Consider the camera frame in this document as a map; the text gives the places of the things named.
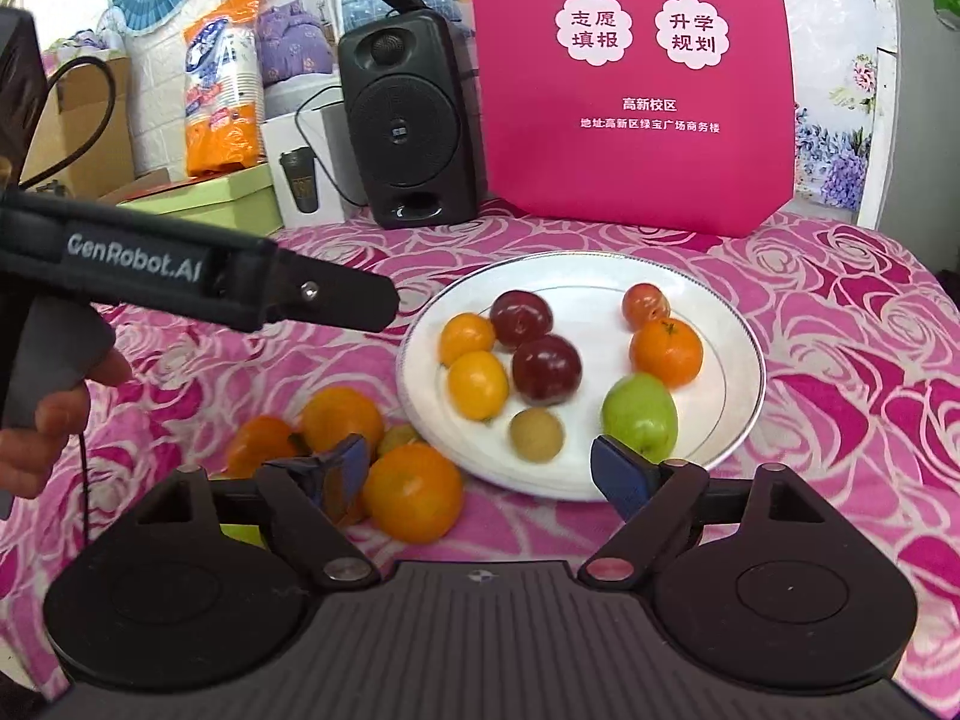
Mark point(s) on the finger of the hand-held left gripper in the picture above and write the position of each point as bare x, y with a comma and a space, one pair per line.
337, 300

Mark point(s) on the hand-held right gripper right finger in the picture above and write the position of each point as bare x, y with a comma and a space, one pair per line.
622, 476

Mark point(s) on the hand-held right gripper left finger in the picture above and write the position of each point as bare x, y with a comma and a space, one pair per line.
345, 476

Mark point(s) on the large orange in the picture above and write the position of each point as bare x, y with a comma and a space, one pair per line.
412, 491
341, 418
259, 446

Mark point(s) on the green apple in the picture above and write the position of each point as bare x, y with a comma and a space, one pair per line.
244, 536
640, 418

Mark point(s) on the small kiwi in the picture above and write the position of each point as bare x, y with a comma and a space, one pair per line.
536, 433
397, 439

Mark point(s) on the dark red plum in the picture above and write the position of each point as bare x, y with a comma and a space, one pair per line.
547, 369

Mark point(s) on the tangerine with stem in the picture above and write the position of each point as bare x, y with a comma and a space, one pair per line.
666, 352

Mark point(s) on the small orange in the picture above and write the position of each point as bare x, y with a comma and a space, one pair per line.
466, 337

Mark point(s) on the yellow orange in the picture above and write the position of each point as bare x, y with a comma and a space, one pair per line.
478, 384

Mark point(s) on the small red apple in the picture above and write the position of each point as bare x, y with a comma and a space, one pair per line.
645, 305

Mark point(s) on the dark purple plum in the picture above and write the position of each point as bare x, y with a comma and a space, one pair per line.
521, 317

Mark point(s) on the white plate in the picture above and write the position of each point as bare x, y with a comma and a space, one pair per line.
585, 285

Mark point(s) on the person's left hand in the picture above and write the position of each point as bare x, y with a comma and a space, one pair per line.
30, 457

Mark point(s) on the green box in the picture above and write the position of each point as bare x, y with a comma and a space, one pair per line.
217, 199

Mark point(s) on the cardboard box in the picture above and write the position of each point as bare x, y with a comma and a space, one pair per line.
82, 135

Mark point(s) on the white cup box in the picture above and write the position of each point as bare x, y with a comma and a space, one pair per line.
300, 165

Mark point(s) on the orange paper cup pack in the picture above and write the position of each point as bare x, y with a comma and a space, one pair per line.
221, 82

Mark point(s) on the black speaker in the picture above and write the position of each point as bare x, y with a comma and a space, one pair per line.
409, 120

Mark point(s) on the pink rose tablecloth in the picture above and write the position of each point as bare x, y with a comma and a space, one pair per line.
825, 360

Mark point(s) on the purple bedding poster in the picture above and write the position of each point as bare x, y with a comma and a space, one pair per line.
289, 30

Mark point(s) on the pink tote bag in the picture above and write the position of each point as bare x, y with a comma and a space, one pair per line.
637, 90

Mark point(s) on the white door frame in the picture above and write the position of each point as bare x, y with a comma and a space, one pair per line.
881, 90

